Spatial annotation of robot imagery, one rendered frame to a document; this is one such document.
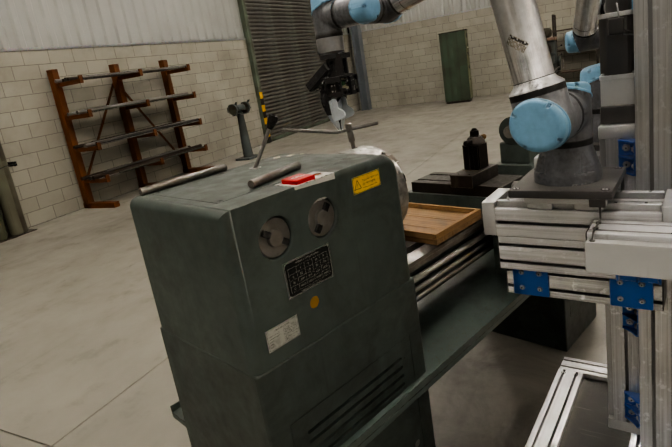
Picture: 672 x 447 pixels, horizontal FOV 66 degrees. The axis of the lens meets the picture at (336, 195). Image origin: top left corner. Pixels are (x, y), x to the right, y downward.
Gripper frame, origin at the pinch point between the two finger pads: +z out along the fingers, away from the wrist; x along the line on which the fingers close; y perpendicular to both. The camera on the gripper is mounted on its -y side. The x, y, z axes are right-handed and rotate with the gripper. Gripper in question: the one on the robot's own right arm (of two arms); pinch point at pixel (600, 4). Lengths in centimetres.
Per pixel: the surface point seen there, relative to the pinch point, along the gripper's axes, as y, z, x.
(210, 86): -70, 759, -562
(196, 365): 60, -126, -138
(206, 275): 33, -135, -119
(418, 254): 62, -70, -83
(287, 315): 48, -131, -105
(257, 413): 67, -139, -116
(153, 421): 128, -51, -233
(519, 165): 61, 21, -41
